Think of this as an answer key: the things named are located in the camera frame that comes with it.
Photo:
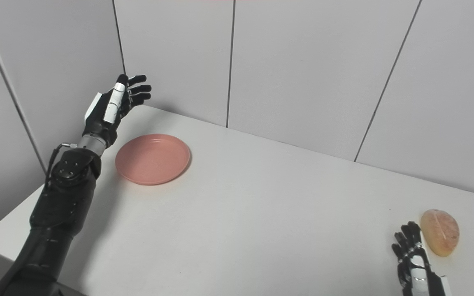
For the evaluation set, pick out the bread roll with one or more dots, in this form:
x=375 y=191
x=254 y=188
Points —
x=440 y=232

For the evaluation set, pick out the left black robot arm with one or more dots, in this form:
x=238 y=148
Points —
x=52 y=213

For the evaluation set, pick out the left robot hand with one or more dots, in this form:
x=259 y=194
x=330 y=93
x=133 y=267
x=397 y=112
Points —
x=104 y=113

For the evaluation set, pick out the pink plate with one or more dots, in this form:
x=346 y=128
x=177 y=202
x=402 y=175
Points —
x=152 y=158

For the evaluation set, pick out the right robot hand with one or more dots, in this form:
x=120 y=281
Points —
x=416 y=265

